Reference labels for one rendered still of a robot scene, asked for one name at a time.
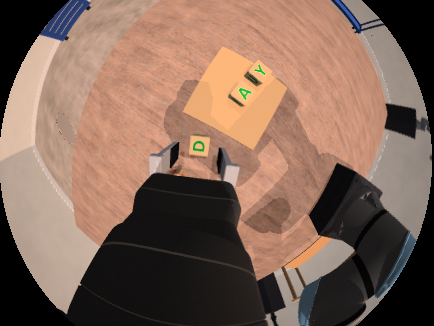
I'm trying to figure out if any orange flat mat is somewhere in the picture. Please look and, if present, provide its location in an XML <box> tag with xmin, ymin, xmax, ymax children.
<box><xmin>183</xmin><ymin>47</ymin><xmax>287</xmax><ymax>150</ymax></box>

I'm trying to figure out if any tan letter block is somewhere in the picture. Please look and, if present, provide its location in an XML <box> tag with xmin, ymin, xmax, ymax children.
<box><xmin>189</xmin><ymin>133</ymin><xmax>210</xmax><ymax>157</ymax></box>
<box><xmin>228</xmin><ymin>80</ymin><xmax>257</xmax><ymax>107</ymax></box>
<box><xmin>244</xmin><ymin>60</ymin><xmax>272</xmax><ymax>86</ymax></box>
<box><xmin>166</xmin><ymin>168</ymin><xmax>184</xmax><ymax>176</ymax></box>

